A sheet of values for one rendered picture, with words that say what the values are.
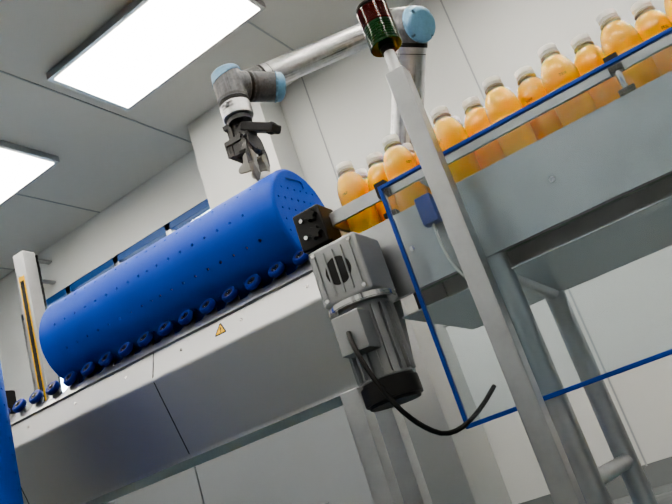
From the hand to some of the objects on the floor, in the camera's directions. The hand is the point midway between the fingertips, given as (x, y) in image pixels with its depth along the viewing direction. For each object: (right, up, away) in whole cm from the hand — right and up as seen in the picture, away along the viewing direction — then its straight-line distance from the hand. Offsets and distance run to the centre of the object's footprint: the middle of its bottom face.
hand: (263, 176), depth 205 cm
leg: (+50, -110, -46) cm, 129 cm away
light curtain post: (-53, -174, +34) cm, 185 cm away
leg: (+43, -108, -58) cm, 130 cm away
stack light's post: (+65, -85, -100) cm, 147 cm away
